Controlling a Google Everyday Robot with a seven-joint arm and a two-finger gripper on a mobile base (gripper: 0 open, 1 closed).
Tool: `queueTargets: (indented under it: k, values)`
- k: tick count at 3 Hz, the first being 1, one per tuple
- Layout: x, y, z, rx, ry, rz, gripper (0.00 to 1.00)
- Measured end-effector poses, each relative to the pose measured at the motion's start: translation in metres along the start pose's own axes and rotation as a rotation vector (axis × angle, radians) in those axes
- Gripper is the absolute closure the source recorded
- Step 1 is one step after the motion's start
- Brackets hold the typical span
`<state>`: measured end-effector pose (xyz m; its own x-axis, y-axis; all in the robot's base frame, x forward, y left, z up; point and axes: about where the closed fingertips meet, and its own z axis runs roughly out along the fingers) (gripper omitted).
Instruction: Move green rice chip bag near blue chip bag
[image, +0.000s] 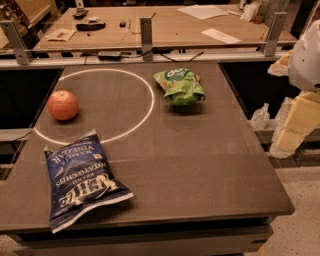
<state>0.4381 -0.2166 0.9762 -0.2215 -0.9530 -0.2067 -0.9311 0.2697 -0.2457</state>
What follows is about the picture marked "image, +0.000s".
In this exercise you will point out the beige card on bench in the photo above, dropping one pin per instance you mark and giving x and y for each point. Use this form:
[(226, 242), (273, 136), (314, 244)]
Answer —
[(61, 34)]

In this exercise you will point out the white paper sheet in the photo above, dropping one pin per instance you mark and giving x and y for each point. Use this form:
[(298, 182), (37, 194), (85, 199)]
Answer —
[(203, 12)]

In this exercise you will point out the metal bracket post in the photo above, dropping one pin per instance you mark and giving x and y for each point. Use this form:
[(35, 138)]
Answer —
[(21, 53), (146, 38), (271, 43)]

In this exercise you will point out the small white paper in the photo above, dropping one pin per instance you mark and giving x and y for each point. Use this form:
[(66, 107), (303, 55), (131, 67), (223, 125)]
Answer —
[(220, 36)]

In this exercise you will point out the small black block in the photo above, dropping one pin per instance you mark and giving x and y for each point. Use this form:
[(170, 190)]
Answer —
[(122, 24)]

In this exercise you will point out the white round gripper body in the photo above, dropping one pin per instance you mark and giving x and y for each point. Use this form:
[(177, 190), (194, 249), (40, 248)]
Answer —
[(306, 63)]

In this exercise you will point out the white crumpled cloth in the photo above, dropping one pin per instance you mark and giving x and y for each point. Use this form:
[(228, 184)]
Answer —
[(250, 10)]

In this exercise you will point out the middle metal bracket post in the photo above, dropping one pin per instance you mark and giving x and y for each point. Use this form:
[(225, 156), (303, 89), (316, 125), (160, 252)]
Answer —
[(146, 38)]

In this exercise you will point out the left metal bracket post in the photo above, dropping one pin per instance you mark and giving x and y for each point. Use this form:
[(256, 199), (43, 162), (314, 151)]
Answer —
[(21, 53)]

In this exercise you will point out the green rice chip bag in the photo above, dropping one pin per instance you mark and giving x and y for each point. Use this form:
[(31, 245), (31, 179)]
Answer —
[(181, 86)]

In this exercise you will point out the dark tool at back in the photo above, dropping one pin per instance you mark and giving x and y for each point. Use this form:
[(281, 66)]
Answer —
[(81, 13)]

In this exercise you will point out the blue potato chip bag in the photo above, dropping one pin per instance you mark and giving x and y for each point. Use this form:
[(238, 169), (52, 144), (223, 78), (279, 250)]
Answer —
[(81, 180)]

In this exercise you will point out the clear plastic bottle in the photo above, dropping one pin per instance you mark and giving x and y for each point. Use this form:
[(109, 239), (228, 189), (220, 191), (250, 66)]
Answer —
[(260, 118)]

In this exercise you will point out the right metal bracket post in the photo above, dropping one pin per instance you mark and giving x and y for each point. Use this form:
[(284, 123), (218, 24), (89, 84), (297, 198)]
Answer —
[(271, 43)]

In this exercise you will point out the red apple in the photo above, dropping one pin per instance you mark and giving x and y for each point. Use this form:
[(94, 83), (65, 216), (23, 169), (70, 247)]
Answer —
[(63, 105)]

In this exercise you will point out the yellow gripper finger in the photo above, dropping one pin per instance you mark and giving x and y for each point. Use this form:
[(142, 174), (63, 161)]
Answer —
[(295, 120), (280, 67)]

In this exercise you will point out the black power adapter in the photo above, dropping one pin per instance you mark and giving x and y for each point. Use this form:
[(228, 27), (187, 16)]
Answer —
[(109, 56)]

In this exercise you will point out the black tool on bench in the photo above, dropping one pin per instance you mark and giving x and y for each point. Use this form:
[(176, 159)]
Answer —
[(90, 26)]

